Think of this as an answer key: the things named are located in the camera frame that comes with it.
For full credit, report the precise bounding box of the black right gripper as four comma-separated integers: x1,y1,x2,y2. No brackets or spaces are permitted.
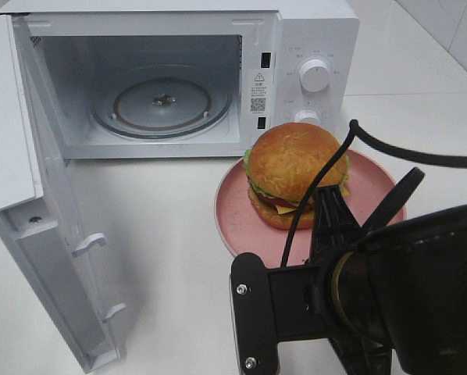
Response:
309,185,394,374

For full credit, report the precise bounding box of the burger with lettuce and cheese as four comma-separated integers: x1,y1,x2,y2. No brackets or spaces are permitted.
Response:
243,123,340,230

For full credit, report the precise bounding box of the white microwave door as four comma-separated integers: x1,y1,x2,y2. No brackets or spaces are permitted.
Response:
0,15,125,373

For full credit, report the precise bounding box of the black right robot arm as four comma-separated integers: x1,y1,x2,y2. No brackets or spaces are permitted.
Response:
311,187,467,374

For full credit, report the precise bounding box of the lower white timer knob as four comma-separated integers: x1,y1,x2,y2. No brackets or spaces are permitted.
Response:
294,109,323,126

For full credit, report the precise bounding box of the upper white power knob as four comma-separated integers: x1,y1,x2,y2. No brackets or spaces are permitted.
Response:
298,58,330,92

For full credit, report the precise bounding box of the white warning label sticker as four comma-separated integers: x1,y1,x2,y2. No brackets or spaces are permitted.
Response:
248,70,269,114

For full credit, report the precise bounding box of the white microwave oven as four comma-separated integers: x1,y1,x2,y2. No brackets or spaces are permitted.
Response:
0,1,359,159

